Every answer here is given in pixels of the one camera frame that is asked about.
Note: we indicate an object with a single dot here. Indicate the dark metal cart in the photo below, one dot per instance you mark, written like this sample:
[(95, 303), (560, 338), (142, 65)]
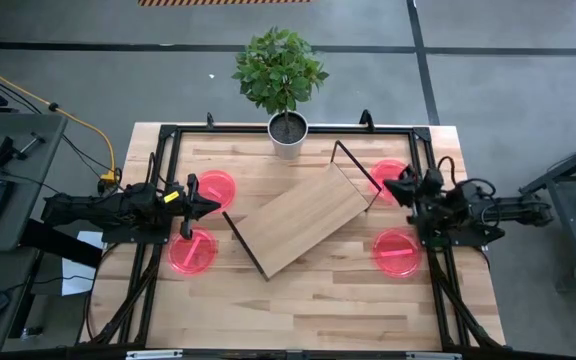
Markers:
[(568, 200)]

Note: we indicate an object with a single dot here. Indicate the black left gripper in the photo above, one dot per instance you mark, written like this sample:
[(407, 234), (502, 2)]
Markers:
[(185, 207)]

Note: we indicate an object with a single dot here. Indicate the white paper sheet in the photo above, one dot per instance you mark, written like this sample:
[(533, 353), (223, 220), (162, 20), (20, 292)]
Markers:
[(75, 280)]

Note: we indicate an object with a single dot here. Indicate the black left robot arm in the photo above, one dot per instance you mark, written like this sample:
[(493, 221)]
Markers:
[(93, 207)]

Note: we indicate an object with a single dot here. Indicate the yellow tape label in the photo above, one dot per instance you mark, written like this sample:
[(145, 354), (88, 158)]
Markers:
[(171, 196)]

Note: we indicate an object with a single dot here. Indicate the silver metal bracket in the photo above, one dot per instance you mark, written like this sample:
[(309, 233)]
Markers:
[(153, 355), (433, 356)]

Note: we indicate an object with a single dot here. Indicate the black aluminium table frame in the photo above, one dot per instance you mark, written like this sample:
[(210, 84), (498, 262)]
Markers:
[(218, 130)]

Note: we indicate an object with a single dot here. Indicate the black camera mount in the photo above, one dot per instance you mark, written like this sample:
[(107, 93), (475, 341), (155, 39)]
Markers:
[(367, 121), (210, 121)]

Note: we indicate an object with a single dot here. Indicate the green leafy small tree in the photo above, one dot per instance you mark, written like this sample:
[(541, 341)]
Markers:
[(278, 70)]

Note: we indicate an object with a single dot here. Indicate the black clamp tool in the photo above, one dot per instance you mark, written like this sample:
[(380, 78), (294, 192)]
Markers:
[(3, 152)]

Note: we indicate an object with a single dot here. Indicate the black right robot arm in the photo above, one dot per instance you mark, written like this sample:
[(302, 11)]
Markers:
[(493, 210)]

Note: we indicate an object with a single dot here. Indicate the pink transparent plastic plate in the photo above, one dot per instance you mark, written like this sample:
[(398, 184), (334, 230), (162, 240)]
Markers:
[(203, 260), (385, 170), (221, 181), (398, 265)]

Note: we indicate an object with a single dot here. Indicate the white plant pot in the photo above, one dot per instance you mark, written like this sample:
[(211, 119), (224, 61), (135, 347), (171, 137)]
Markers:
[(288, 145)]

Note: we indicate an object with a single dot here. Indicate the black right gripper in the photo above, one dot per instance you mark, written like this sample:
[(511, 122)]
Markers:
[(425, 195)]

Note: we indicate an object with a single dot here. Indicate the wooden shelf with black legs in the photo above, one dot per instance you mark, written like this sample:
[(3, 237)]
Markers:
[(298, 220)]

